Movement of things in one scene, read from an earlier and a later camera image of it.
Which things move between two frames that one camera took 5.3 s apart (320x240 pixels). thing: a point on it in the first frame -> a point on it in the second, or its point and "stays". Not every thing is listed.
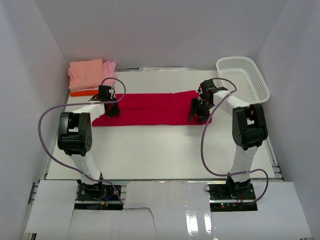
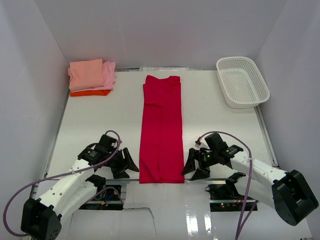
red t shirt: x=173 y=108 -> x=161 y=158
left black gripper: x=115 y=113 -> x=117 y=172
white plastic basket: x=244 y=72 stays
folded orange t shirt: x=82 y=93 stays
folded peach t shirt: x=85 y=74 stays
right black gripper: x=194 y=104 -> x=190 y=165
